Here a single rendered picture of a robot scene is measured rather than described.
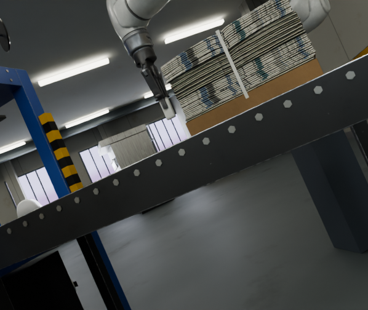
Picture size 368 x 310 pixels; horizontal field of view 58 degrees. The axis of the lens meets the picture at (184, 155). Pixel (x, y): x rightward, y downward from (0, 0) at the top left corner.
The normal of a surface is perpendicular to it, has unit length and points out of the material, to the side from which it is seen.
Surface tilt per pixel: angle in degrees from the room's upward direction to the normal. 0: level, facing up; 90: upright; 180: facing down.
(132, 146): 90
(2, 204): 90
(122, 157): 90
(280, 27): 90
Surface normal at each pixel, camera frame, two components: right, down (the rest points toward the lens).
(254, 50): -0.37, 0.15
